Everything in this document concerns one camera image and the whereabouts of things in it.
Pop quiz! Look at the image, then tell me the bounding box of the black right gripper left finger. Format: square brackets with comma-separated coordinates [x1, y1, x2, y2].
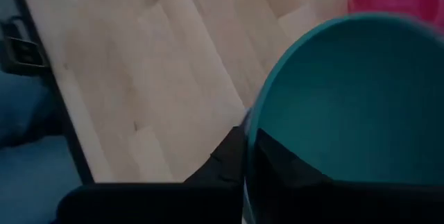
[183, 126, 248, 184]

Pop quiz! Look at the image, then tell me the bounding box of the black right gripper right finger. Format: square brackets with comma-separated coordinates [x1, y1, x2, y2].
[250, 129, 334, 184]

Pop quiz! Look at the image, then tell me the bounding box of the teal bowl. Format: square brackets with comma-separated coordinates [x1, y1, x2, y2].
[242, 11, 444, 224]

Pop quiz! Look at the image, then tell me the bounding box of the black aluminium table frame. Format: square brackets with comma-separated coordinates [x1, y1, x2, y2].
[0, 0, 96, 185]

